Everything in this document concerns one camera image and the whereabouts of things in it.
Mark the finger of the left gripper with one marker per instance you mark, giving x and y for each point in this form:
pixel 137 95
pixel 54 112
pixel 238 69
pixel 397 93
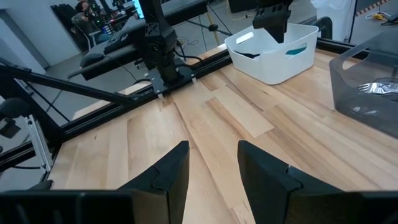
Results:
pixel 276 25

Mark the black computer mouse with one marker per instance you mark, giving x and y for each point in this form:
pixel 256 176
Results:
pixel 91 59

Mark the black keyboard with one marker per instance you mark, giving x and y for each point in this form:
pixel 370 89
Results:
pixel 115 42

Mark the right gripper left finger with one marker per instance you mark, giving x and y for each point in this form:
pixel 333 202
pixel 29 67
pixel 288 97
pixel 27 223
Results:
pixel 168 196

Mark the grey translucent plastic bin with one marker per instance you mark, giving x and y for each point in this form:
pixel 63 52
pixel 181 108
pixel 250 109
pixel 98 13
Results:
pixel 357 102

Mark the black rounded mount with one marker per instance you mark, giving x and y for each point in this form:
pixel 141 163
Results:
pixel 12 109

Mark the black metal table frame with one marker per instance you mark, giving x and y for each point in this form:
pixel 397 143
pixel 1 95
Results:
pixel 102 117

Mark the person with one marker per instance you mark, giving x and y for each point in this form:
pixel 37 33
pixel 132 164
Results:
pixel 84 18

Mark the silver aluminium extrusion post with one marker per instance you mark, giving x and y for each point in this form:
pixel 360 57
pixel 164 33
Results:
pixel 38 143

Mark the white floor-standing bag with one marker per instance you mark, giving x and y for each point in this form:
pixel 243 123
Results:
pixel 332 15

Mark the computer monitor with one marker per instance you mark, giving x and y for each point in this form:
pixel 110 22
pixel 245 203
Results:
pixel 137 9

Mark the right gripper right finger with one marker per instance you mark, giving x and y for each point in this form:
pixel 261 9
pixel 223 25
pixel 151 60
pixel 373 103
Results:
pixel 267 196

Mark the black desk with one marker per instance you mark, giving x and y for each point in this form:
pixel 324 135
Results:
pixel 93 71

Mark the black tripod stand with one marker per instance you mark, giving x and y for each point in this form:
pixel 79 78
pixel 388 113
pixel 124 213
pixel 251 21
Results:
pixel 213 28

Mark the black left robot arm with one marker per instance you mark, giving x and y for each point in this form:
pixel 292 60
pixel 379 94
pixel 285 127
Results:
pixel 158 37

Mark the white plastic bin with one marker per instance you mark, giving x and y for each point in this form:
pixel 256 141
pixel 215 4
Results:
pixel 273 68

